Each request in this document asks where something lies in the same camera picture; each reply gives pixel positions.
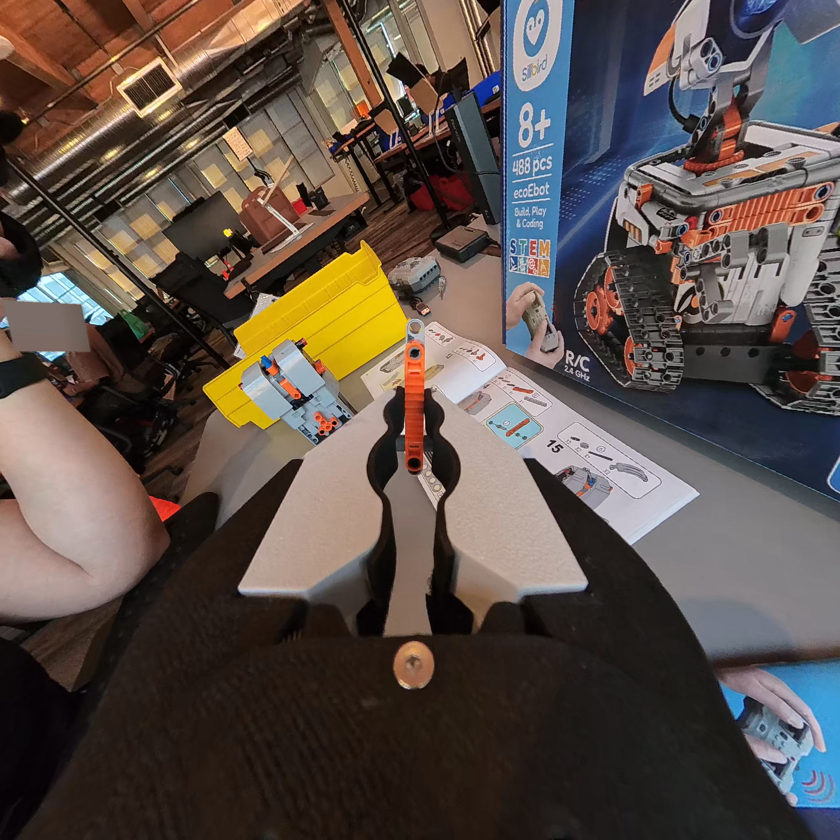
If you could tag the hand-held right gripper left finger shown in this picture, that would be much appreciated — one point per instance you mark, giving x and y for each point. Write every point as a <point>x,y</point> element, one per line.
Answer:
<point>315,525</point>

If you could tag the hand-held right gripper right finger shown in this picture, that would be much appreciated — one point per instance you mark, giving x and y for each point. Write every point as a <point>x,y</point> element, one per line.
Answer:
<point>512,525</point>

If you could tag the grey toy robot assembly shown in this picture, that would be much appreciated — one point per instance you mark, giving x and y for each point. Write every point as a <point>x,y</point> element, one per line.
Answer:
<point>275,387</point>

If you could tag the orange and grey toy beam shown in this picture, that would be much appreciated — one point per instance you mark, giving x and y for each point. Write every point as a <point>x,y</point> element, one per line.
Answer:
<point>413,407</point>

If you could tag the person's left forearm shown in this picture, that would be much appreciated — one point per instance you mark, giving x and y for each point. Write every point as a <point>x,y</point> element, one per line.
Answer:
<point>79,525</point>

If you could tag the grey desk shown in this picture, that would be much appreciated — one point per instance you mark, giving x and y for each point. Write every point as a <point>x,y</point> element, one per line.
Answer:
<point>722,577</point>

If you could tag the brown office desk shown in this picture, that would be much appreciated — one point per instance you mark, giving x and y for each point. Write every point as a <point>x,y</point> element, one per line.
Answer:
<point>328,216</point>

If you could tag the white instruction booklet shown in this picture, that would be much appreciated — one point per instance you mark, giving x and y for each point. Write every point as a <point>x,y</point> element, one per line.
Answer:
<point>590,472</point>

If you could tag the black pole stand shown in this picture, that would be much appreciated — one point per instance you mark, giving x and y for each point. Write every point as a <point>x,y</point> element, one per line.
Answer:
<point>394,111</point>
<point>131,279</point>

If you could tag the black wrist watch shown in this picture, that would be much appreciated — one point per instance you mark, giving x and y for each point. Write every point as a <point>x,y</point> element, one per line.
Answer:
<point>23,377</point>

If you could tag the black office chair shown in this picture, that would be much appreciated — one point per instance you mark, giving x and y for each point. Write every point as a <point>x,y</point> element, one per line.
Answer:
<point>197,295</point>

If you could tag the black computer monitor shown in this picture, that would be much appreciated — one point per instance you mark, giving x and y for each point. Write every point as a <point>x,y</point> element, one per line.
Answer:
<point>203,223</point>

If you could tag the yellow plastic bin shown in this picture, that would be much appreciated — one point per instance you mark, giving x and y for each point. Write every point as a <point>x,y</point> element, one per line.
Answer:
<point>315,321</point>

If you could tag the white air vent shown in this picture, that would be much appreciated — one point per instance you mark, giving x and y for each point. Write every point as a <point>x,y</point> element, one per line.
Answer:
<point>149,86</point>

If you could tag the white paper sheet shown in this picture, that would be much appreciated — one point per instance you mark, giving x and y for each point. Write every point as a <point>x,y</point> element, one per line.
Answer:
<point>266,302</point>

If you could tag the brown bag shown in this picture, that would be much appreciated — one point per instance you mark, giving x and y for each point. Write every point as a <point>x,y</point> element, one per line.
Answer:
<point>259,220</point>

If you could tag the grey toy battery box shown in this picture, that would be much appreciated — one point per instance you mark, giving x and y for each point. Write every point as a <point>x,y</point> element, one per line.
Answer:
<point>413,270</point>

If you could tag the black power adapter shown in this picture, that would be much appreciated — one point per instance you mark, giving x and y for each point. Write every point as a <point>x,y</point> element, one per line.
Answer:
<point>463,241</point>

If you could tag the red fabric bag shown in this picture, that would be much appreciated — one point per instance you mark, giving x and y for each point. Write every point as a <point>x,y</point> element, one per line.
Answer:
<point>439,191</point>

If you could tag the dark computer tower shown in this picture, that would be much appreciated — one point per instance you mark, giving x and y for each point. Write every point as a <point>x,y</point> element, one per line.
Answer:
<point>472,157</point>

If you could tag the wooden document stand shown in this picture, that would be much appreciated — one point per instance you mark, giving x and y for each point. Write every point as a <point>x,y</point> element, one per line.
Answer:
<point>420,82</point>

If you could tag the blue robot kit box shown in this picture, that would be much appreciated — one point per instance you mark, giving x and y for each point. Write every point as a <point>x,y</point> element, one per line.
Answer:
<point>590,65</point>

